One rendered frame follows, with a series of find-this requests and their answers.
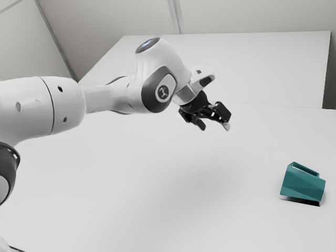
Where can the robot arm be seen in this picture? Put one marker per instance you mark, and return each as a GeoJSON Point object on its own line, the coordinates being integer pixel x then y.
{"type": "Point", "coordinates": [65, 99]}

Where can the teal faceted mug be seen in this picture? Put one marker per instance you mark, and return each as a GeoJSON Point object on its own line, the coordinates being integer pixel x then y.
{"type": "Point", "coordinates": [302, 185]}

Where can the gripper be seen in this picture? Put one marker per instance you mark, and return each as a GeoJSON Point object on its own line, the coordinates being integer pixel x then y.
{"type": "Point", "coordinates": [198, 107]}

